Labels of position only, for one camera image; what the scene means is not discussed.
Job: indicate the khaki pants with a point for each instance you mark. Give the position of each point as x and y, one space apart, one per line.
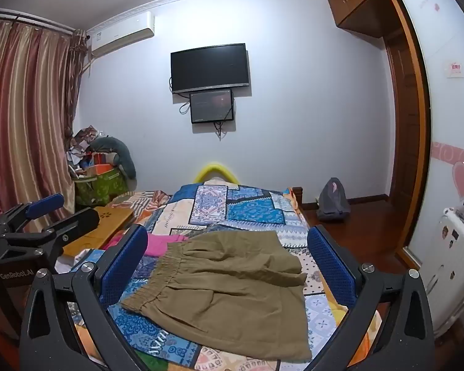
224 297

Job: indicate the curtain rail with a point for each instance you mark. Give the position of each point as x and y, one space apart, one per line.
34 19

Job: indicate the small wall sticker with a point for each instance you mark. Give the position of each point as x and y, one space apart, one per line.
454 69

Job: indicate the pink garment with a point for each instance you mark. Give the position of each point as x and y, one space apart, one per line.
158 245

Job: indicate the black wall television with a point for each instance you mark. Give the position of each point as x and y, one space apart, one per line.
210 67

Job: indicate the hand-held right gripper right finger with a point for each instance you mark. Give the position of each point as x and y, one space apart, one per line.
332 270

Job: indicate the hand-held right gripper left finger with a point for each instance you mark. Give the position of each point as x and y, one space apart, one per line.
125 262

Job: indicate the striped red curtain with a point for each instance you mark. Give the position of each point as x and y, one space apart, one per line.
27 116

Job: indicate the orange striped quilt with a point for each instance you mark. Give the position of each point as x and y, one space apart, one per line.
147 199

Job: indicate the small black monitor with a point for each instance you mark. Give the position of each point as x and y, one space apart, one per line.
211 106

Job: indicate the pile of mixed clutter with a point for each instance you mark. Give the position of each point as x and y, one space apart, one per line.
81 143

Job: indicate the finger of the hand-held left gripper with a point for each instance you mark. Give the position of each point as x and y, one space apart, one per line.
44 205
77 222

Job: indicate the blue patchwork blanket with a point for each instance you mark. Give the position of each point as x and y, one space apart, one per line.
251 212

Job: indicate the wooden wardrobe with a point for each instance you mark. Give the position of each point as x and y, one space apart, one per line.
406 123

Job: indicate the wooden bed frame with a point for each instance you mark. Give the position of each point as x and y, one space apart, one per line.
298 197

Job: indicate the white air conditioner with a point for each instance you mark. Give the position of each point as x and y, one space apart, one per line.
120 33

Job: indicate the wooden lap table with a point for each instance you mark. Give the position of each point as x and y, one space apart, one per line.
108 220

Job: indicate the white stickered suitcase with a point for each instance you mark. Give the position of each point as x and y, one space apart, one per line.
452 270

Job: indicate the grey backpack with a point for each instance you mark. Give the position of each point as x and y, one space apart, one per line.
332 201

